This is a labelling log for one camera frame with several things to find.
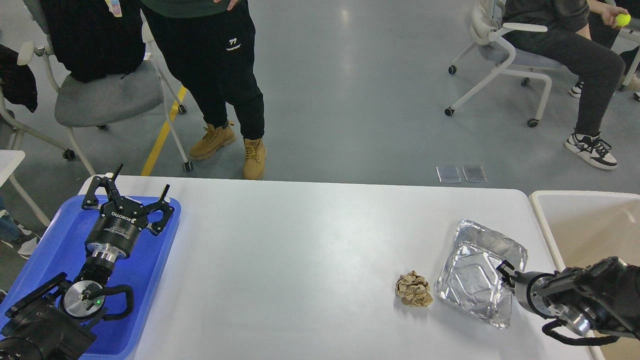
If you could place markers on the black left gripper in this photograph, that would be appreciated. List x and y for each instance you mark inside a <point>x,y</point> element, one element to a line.
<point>116,226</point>

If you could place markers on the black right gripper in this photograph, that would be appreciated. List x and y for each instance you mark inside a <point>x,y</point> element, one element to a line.
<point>531,289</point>

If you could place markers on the aluminium foil tray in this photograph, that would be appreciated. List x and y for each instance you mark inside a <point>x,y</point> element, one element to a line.
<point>470,281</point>

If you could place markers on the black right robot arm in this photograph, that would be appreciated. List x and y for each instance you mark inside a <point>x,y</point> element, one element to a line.
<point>593,306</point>

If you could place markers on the blue plastic tray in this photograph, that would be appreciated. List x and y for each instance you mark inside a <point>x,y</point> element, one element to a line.
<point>100,270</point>

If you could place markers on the crumpled brown paper ball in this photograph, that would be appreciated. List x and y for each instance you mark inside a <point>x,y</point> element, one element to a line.
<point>413,290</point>

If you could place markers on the beige plastic bin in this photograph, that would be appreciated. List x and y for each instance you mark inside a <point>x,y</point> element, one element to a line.
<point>583,227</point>

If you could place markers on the grey office chair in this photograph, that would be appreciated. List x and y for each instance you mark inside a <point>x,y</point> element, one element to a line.
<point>99,102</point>

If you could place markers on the small white side table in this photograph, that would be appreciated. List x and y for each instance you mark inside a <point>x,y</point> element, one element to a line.
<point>9,162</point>

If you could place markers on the black bag at left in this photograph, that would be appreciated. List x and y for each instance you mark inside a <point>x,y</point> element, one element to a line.
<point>17,80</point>

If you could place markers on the black jacket on chair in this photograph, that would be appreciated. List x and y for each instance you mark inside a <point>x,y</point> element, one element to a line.
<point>90,41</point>

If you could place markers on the standing person in black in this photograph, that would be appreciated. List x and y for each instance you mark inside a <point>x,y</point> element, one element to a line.
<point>209,47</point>

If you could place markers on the white office chair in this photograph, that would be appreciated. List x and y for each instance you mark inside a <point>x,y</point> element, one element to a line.
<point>488,34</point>

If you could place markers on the seated person in dark clothes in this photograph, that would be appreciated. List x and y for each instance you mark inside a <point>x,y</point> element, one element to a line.
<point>568,41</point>

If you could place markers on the yellow-green ball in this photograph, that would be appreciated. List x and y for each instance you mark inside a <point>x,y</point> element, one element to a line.
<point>622,20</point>

